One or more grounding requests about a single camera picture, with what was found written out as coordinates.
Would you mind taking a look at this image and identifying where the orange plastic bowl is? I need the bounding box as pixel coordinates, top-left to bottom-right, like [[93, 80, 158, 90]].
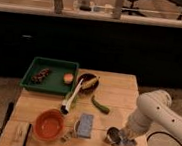
[[33, 109, 64, 142]]

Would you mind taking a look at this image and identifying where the small metal cup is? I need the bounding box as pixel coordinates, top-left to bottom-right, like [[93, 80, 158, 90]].
[[105, 127, 121, 146]]

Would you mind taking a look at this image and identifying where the grey blue towel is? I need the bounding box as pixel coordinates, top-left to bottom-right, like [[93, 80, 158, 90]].
[[117, 139, 137, 146]]

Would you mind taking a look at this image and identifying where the dark round plate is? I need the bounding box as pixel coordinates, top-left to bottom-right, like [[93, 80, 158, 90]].
[[78, 73, 99, 94]]

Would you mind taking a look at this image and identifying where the blue sponge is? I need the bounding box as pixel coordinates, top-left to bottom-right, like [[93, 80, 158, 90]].
[[77, 114, 94, 139]]

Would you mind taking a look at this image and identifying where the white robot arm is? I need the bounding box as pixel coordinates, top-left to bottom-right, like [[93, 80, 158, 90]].
[[122, 90, 182, 143]]

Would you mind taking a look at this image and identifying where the green plastic tray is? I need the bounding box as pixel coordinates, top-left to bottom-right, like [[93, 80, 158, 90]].
[[20, 56, 79, 95]]

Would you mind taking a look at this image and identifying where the orange peach fruit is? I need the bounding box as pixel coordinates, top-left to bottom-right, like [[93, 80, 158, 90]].
[[63, 73, 74, 85]]

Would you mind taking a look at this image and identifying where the green pepper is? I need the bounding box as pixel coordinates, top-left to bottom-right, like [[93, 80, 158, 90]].
[[91, 95, 110, 115]]

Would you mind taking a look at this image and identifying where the wooden block on table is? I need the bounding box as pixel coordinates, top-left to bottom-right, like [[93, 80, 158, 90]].
[[10, 122, 29, 146]]

